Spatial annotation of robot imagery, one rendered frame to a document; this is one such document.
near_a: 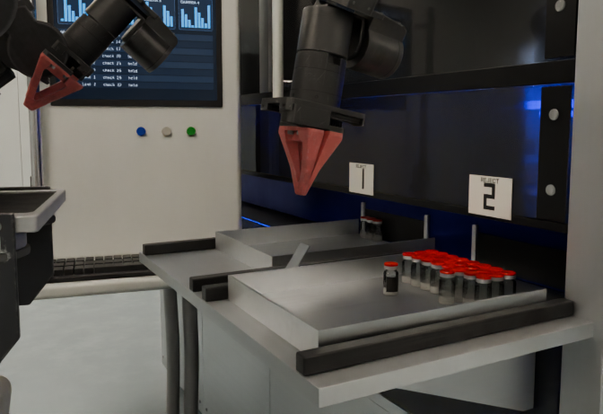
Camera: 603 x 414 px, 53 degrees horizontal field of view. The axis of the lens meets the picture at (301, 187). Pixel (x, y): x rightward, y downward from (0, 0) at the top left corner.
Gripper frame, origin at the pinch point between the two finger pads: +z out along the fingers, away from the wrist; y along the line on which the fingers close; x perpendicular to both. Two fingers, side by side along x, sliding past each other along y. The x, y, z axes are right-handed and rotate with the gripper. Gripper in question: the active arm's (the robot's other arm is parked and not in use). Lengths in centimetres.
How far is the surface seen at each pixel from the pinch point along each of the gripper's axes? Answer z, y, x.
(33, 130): -2, -17, 87
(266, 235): 12, 25, 52
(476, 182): -4.3, 35.6, 7.4
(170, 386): 62, 28, 96
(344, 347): 15.4, 2.8, -8.4
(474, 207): -0.5, 36.2, 7.8
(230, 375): 65, 52, 110
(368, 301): 14.6, 18.5, 7.9
